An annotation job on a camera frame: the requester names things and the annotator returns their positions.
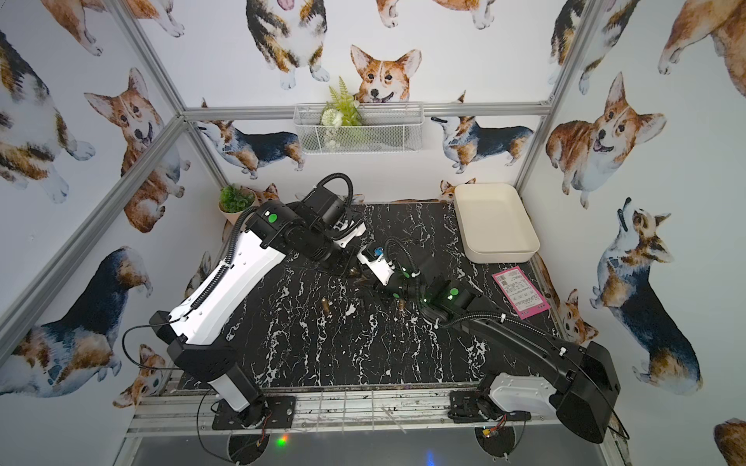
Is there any potted green plant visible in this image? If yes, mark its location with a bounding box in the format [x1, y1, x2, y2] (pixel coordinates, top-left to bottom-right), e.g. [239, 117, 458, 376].
[219, 186, 256, 224]

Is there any aluminium front rail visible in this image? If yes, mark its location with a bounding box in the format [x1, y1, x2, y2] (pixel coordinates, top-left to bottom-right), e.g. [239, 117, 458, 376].
[126, 386, 610, 438]

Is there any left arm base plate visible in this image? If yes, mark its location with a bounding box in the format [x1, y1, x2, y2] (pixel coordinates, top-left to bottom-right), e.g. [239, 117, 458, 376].
[212, 396, 297, 431]

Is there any artificial fern with flower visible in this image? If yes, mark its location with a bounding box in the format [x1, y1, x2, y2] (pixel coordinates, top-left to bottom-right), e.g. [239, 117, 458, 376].
[320, 78, 364, 151]

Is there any pink label card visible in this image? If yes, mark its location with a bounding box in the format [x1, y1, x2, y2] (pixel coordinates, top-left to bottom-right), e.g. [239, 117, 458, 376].
[493, 266, 551, 320]

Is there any white wire wall basket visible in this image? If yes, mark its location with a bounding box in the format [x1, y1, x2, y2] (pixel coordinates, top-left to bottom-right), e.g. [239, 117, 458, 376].
[293, 103, 425, 155]

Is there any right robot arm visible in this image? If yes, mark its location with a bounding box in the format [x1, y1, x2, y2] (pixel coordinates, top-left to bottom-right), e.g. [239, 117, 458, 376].
[359, 238, 621, 444]

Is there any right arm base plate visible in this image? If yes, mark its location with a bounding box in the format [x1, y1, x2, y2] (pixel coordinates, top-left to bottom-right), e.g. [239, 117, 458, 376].
[447, 390, 532, 423]

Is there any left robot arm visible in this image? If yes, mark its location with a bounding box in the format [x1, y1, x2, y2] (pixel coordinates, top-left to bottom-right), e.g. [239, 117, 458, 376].
[150, 173, 364, 413]

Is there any cream rectangular tray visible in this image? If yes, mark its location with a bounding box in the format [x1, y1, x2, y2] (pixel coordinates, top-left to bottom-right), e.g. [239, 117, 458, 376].
[453, 184, 540, 264]

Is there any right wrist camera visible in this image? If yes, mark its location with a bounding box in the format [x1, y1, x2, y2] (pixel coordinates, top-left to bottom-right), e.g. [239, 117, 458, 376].
[357, 245, 394, 285]

